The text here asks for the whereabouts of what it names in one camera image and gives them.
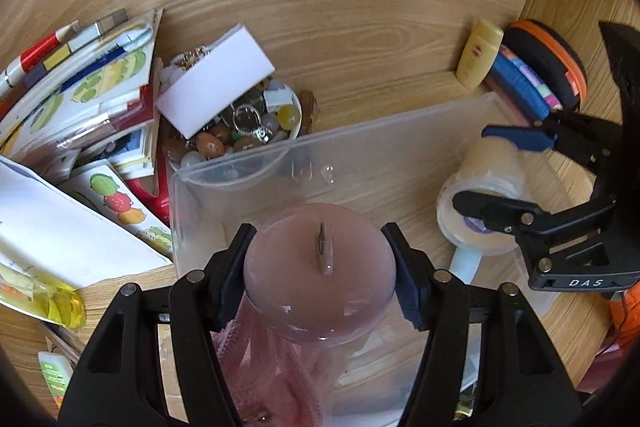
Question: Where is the white yellow grey pen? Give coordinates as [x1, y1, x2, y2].
[22, 9, 129, 78]

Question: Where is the small white cardboard box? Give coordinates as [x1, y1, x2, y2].
[154, 23, 276, 139]

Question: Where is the pile of stone beads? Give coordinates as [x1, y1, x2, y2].
[167, 77, 301, 168]

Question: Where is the stack of books and notebooks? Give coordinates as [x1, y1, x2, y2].
[0, 7, 166, 188]

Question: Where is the yellow sunscreen bottle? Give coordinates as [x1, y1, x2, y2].
[456, 19, 504, 88]

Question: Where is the pink braided cord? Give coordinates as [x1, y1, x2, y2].
[212, 307, 351, 427]

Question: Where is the wooden desktop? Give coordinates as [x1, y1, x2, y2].
[0, 72, 640, 427]

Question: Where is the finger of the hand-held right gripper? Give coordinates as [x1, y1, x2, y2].
[452, 189, 618, 275]
[482, 112, 623, 172]

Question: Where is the black case orange zipper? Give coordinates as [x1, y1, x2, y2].
[502, 21, 587, 110]

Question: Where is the fruit sticker sheet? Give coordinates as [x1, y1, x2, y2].
[75, 159, 173, 258]

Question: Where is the white paper sheet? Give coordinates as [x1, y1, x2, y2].
[0, 157, 173, 290]

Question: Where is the red white pen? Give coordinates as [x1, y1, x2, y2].
[0, 21, 81, 90]

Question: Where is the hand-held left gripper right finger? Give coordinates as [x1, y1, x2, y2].
[381, 223, 583, 427]

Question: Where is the white bowl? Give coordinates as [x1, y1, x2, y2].
[162, 77, 304, 188]

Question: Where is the clear plastic storage bin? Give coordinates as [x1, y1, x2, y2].
[169, 92, 556, 427]

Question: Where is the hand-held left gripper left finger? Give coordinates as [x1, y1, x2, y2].
[57, 223, 258, 427]

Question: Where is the blue patchwork pouch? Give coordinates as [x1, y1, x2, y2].
[487, 44, 563, 122]

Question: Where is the red plastic item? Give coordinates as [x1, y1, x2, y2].
[125, 142, 173, 228]

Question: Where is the yellow liquid bottle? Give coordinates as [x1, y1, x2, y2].
[0, 262, 87, 330]

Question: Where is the pink candle jar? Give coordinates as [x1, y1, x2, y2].
[242, 203, 399, 352]

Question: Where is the green white tube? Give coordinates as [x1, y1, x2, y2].
[37, 349, 73, 398]

